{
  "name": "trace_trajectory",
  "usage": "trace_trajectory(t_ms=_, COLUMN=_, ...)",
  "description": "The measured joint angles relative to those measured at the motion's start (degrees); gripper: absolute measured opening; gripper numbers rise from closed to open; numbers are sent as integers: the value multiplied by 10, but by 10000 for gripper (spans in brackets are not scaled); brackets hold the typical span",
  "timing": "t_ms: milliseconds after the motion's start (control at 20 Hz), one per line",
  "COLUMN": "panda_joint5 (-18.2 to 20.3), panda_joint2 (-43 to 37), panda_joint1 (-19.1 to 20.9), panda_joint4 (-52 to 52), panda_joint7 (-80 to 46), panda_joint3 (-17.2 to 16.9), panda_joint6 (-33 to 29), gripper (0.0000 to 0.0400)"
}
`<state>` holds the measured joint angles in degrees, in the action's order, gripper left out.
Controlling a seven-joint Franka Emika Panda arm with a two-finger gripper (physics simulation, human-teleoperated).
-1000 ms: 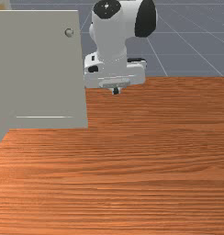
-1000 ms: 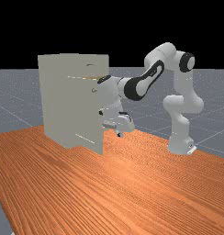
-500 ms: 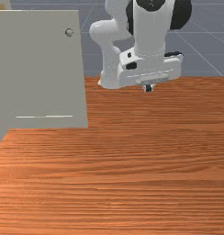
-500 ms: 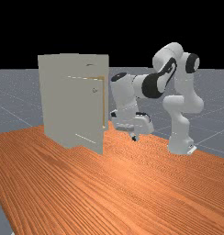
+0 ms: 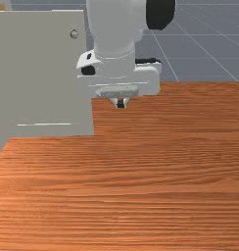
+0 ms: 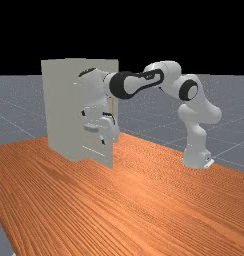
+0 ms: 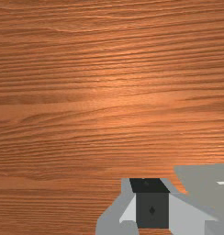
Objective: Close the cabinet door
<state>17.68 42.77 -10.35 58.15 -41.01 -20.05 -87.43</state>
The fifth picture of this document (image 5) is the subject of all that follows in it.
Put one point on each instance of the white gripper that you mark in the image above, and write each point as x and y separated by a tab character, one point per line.
146	80

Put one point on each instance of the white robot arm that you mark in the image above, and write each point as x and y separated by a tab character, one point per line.
115	26

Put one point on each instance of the pale grey cabinet door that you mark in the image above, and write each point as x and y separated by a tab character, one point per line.
39	72

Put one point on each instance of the pale cabinet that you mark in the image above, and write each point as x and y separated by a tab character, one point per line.
0	4

